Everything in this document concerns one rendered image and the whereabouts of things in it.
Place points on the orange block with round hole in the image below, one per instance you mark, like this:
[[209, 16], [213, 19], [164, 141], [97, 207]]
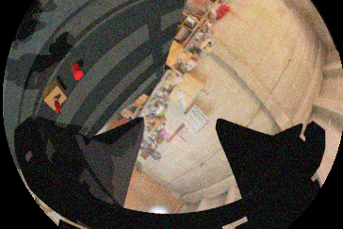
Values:
[[51, 91]]

